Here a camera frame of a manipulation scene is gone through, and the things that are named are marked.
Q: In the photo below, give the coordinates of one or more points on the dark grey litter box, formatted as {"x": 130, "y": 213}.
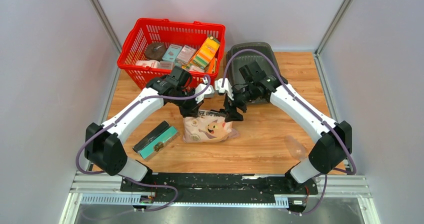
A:
{"x": 233, "y": 73}

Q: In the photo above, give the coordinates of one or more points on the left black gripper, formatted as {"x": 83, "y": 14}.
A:
{"x": 192, "y": 111}

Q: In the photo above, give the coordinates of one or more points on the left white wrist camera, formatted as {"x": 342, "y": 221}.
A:
{"x": 204, "y": 90}

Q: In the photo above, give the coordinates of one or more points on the teal and black box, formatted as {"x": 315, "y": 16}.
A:
{"x": 156, "y": 140}

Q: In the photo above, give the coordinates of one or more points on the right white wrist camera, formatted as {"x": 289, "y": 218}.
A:
{"x": 223, "y": 86}

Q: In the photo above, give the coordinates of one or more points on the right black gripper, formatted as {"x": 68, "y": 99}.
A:
{"x": 234, "y": 115}

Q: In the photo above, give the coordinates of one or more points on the white pink packet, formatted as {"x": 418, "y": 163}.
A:
{"x": 152, "y": 64}

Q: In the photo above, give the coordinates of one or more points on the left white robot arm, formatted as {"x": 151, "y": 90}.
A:
{"x": 104, "y": 145}

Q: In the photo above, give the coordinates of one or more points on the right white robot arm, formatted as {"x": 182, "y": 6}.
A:
{"x": 333, "y": 140}

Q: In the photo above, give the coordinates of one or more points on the black bag clip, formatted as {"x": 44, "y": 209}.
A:
{"x": 220, "y": 112}

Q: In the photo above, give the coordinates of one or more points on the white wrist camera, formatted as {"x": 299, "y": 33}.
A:
{"x": 204, "y": 90}
{"x": 223, "y": 86}

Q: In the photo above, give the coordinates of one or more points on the teal small box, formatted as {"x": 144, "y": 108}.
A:
{"x": 172, "y": 52}

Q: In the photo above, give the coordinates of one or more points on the pink cat litter bag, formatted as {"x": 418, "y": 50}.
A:
{"x": 208, "y": 129}

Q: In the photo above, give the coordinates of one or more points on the yellow orange carton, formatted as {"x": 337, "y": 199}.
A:
{"x": 205, "y": 53}

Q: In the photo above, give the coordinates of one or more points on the clear plastic scoop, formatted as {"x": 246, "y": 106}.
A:
{"x": 295, "y": 148}

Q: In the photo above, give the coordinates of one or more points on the brown round object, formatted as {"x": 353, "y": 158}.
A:
{"x": 155, "y": 51}

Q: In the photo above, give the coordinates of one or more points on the red plastic shopping basket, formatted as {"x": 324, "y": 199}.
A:
{"x": 150, "y": 39}

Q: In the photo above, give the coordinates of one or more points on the grey pink small box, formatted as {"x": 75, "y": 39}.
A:
{"x": 185, "y": 55}

